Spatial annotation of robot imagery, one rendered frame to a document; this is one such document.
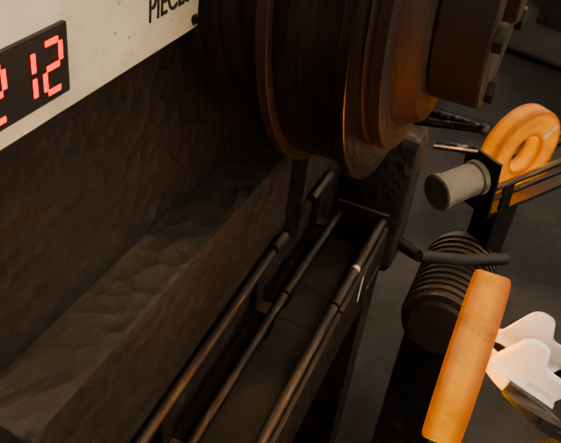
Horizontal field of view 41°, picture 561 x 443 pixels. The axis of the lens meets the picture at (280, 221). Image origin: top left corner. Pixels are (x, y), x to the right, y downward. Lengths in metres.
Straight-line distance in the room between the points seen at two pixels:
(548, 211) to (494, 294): 1.92
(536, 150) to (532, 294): 0.92
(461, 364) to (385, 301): 1.38
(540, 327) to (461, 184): 0.55
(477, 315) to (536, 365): 0.07
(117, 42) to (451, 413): 0.38
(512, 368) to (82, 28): 0.43
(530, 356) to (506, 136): 0.63
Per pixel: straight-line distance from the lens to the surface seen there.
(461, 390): 0.62
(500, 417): 1.81
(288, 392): 0.78
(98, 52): 0.50
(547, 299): 2.18
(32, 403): 0.55
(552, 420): 0.67
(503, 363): 0.66
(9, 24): 0.42
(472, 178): 1.21
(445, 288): 1.22
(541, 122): 1.27
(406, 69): 0.62
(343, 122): 0.58
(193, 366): 0.73
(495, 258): 1.28
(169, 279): 0.64
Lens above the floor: 1.29
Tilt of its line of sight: 36 degrees down
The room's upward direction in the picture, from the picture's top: 8 degrees clockwise
